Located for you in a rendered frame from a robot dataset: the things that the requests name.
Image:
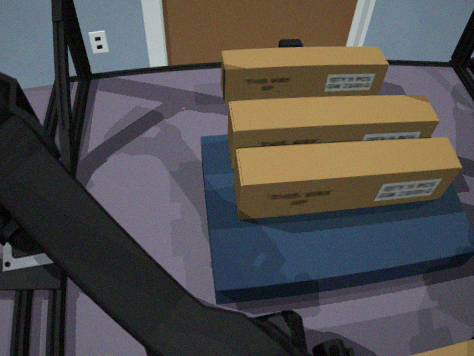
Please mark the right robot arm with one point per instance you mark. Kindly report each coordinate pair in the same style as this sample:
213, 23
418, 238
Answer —
94, 251

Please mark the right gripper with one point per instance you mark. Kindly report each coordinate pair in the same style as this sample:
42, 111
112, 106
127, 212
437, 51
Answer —
290, 322

